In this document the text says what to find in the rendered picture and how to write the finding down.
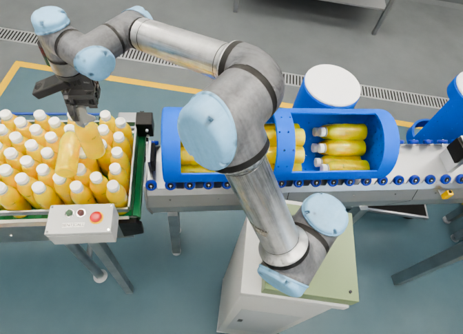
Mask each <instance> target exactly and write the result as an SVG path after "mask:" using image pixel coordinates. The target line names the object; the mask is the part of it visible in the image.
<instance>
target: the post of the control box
mask: <svg viewBox="0 0 463 334"><path fill-rule="evenodd" d="M88 244H89V246H90V247H91V248H92V250H93V251H94V252H95V254H96V255H97V256H98V257H99V259H100V260H101V262H102V263H103V264H104V265H105V267H106V268H107V269H108V271H109V272H110V273H111V274H112V276H113V277H114V279H115V280H116V281H117V282H118V283H119V285H120V286H121V288H122V289H123V290H124V291H125V292H126V294H129V293H133V291H134V287H133V285H132V283H131V282H130V280H129V279H128V277H127V276H126V274H125V272H124V270H123V269H122V268H121V266H120V264H119V263H118V261H117V259H116V258H115V256H114V254H113V253H112V251H111V250H110V248H109V247H108V245H107V243H106V242H99V243H88Z"/></svg>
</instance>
